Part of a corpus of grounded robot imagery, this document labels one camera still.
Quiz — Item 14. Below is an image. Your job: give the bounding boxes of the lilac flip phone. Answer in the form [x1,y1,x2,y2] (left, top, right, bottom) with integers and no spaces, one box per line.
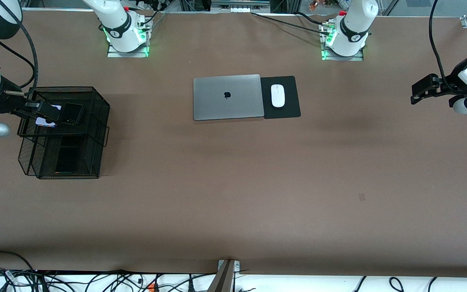
[35,104,62,128]

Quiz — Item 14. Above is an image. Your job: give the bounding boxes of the black flip phone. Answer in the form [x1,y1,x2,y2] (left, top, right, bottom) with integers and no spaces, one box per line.
[61,103,85,126]

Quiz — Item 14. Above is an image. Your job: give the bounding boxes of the black slab smartphone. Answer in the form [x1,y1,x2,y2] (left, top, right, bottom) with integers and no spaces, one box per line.
[55,136,82,175]

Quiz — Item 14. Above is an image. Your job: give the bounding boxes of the black mouse pad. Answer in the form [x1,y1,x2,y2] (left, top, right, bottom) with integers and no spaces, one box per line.
[260,75,301,120]

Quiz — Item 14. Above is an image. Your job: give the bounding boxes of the white computer mouse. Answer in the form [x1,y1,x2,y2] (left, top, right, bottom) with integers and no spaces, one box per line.
[271,84,285,108]

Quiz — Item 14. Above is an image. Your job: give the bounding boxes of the grey closed laptop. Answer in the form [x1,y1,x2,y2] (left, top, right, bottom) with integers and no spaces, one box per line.
[193,74,265,121]

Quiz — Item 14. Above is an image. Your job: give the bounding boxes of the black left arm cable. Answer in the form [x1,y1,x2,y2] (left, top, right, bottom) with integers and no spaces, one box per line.
[429,0,464,94]

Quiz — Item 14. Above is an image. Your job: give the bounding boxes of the black wire mesh tray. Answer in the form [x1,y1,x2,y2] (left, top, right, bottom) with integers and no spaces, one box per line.
[17,86,110,180]

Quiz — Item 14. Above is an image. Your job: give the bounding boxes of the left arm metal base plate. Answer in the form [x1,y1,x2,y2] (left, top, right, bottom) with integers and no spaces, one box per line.
[321,47,364,61]

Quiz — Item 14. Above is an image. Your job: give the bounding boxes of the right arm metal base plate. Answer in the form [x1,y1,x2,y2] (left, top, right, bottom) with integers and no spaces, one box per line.
[107,43,150,58]

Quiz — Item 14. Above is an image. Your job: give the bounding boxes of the black looped floor cable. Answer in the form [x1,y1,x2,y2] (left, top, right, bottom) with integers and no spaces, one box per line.
[0,251,35,271]

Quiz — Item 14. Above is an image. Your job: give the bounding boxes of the black table cable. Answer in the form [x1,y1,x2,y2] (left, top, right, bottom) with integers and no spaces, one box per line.
[251,11,333,37]

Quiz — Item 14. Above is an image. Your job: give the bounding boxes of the black cable tangle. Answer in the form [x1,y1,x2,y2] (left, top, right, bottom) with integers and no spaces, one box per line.
[0,268,218,292]

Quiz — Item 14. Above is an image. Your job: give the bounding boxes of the grey metal camera post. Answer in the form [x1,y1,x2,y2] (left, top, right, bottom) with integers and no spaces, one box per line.
[207,260,241,292]

